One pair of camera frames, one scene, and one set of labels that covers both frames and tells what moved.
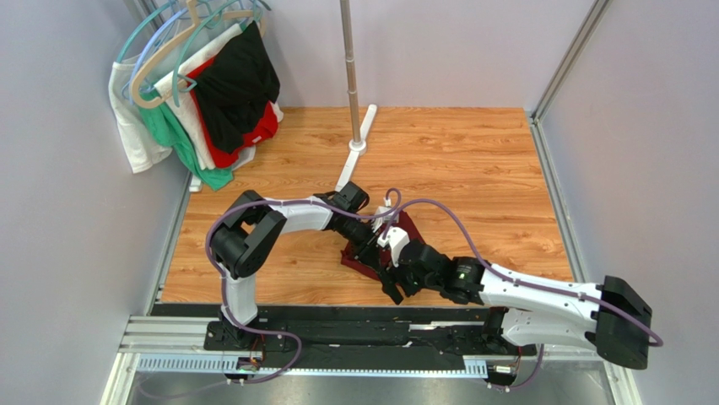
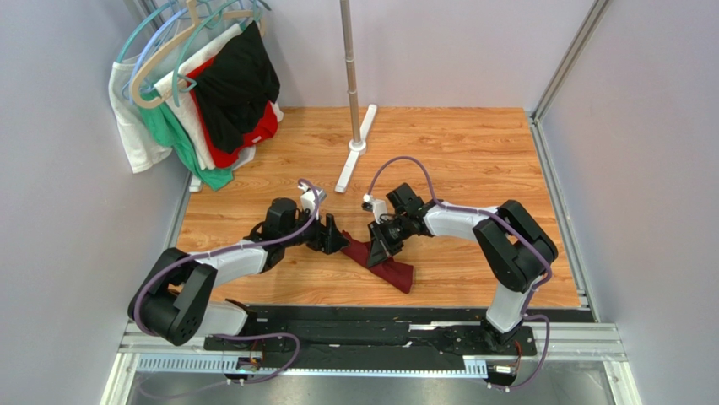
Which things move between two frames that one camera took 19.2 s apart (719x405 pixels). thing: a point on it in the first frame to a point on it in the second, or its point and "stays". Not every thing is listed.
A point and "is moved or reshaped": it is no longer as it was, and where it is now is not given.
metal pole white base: [360, 137] stays
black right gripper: [408, 275] to [385, 240]
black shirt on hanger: [238, 88] stays
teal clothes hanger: [180, 83] stays
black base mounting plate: [347, 332] stays
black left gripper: [367, 249] to [328, 240]
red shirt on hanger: [219, 155] stays
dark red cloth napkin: [348, 251] is moved or reshaped
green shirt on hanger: [163, 118] stays
